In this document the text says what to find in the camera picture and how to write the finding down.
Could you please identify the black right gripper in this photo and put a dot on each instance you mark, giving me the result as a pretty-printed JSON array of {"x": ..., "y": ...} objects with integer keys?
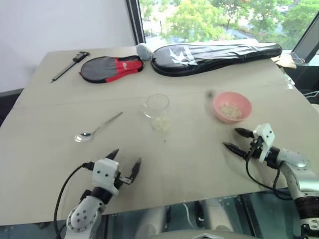
[{"x": 255, "y": 149}]

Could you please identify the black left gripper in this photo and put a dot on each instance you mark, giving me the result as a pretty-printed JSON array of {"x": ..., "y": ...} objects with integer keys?
[{"x": 119, "y": 183}]

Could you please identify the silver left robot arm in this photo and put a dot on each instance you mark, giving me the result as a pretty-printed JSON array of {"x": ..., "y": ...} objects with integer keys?
[{"x": 82, "y": 214}]

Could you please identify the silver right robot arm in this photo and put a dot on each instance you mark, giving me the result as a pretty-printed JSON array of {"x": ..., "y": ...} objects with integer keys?
[{"x": 296, "y": 179}]

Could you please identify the pink bowl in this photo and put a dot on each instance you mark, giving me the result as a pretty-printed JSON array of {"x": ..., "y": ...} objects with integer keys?
[{"x": 224, "y": 117}]

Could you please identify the metal spoon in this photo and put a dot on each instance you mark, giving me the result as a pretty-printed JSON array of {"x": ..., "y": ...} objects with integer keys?
[{"x": 86, "y": 136}]

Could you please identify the clear glass beaker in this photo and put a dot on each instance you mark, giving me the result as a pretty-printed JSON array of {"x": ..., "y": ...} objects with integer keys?
[{"x": 157, "y": 109}]

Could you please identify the grey rounded shape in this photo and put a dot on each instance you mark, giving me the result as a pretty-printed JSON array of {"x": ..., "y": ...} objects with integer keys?
[{"x": 153, "y": 221}]

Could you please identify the black badminton racket cover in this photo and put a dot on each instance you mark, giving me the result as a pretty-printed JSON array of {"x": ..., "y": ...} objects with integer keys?
[{"x": 211, "y": 58}]

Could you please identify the brown cardboard piece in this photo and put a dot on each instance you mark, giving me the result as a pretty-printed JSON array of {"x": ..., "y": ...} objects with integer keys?
[{"x": 286, "y": 61}]

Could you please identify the black red paddle cover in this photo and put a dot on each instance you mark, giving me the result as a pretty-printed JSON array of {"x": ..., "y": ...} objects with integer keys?
[{"x": 107, "y": 69}]

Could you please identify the black vernier caliper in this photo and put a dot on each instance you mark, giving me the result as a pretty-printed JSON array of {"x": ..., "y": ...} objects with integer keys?
[{"x": 66, "y": 68}]

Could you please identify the dark monitor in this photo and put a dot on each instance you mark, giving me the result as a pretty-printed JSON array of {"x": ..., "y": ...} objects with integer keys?
[{"x": 307, "y": 47}]

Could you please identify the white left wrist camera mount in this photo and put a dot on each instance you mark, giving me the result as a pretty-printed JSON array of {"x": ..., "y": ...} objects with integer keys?
[{"x": 106, "y": 174}]

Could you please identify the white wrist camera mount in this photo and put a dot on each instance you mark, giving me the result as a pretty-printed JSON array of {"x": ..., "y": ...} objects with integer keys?
[
  {"x": 106, "y": 174},
  {"x": 266, "y": 139}
]

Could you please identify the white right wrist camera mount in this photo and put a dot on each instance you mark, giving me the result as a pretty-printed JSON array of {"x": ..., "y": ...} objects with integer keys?
[{"x": 266, "y": 139}]

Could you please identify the black window frame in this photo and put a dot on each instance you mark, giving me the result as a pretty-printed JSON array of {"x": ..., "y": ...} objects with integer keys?
[{"x": 135, "y": 22}]

